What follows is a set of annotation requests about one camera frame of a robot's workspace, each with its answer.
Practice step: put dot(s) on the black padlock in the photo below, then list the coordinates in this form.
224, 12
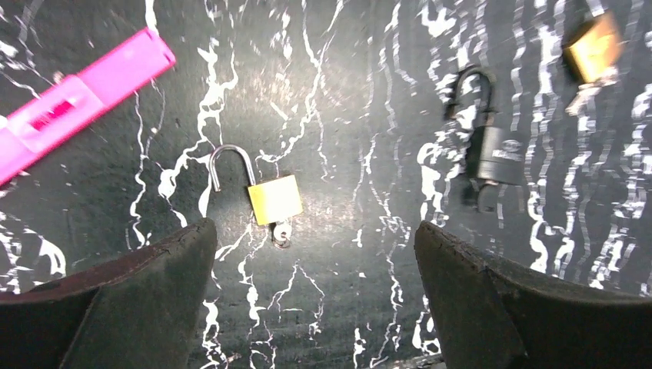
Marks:
495, 154

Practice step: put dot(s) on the small brass padlock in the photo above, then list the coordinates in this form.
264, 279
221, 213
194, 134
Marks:
272, 201

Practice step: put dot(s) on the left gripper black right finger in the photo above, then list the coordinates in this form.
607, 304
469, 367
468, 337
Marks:
490, 312

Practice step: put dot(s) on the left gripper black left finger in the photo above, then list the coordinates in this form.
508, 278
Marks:
138, 311

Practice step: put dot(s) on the silver key bunch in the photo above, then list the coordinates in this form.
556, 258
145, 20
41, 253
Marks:
589, 90

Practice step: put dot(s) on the long shackle brass padlock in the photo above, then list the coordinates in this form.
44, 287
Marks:
593, 48

